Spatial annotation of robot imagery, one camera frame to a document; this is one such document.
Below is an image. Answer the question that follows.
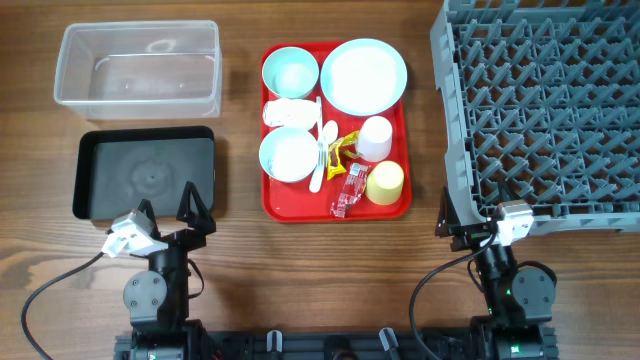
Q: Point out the white plastic cup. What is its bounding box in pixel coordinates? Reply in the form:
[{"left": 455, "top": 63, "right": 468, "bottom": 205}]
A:
[{"left": 356, "top": 116, "right": 393, "bottom": 162}]

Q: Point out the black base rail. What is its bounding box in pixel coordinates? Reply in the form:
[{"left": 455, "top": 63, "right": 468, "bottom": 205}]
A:
[{"left": 113, "top": 327, "right": 559, "bottom": 360}]

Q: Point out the clear plastic waste bin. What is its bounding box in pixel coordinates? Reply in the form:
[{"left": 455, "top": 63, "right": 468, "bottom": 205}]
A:
[{"left": 53, "top": 20, "right": 223, "bottom": 120}]

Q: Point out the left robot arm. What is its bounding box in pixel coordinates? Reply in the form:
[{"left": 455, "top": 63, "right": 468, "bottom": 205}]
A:
[{"left": 113, "top": 181, "right": 217, "bottom": 360}]

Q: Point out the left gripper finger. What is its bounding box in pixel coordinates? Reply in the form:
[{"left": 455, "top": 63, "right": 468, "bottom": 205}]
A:
[
  {"left": 176, "top": 181, "right": 216, "bottom": 235},
  {"left": 137, "top": 199, "right": 160, "bottom": 238}
]

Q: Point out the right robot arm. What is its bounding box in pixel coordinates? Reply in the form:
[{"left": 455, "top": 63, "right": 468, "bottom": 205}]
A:
[{"left": 422, "top": 183, "right": 559, "bottom": 360}]

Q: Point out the white plastic spoon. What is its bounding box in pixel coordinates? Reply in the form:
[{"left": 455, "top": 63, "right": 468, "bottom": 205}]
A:
[{"left": 309, "top": 120, "right": 338, "bottom": 193}]

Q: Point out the red serving tray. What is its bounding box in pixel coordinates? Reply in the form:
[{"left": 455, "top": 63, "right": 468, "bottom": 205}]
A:
[{"left": 261, "top": 41, "right": 412, "bottom": 223}]

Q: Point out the yellow plastic cup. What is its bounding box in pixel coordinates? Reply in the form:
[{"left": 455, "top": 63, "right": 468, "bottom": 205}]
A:
[{"left": 365, "top": 161, "right": 404, "bottom": 205}]

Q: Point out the grey dishwasher rack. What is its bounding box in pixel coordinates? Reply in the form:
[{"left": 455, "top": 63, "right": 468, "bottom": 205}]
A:
[{"left": 430, "top": 0, "right": 639, "bottom": 235}]

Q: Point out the yellow snack wrapper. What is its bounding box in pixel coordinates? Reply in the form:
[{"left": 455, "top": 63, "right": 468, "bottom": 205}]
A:
[{"left": 327, "top": 131, "right": 361, "bottom": 181}]

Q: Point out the red snack wrapper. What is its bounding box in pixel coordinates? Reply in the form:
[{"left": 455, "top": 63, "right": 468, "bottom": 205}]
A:
[{"left": 329, "top": 162, "right": 371, "bottom": 218}]

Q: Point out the light blue plate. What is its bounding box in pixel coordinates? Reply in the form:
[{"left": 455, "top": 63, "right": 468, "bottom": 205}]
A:
[{"left": 320, "top": 38, "right": 408, "bottom": 117}]

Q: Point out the white napkin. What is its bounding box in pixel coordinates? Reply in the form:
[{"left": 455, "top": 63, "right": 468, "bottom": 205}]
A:
[{"left": 262, "top": 98, "right": 320, "bottom": 130}]

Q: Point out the mint green bowl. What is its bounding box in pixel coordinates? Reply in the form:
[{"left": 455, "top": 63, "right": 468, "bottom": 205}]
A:
[{"left": 261, "top": 46, "right": 320, "bottom": 99}]

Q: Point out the black plastic tray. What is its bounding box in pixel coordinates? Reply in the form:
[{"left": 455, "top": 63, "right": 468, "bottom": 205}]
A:
[{"left": 72, "top": 126, "right": 215, "bottom": 221}]

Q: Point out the light blue rice bowl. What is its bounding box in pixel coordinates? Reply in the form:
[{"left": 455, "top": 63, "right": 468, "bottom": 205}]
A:
[{"left": 259, "top": 127, "right": 319, "bottom": 183}]

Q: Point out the white plastic fork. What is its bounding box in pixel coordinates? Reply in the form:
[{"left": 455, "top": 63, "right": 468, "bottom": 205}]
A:
[{"left": 316, "top": 96, "right": 327, "bottom": 169}]

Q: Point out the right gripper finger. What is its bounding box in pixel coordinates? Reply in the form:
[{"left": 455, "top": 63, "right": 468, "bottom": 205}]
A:
[
  {"left": 435, "top": 186, "right": 459, "bottom": 237},
  {"left": 497, "top": 180, "right": 515, "bottom": 204}
]

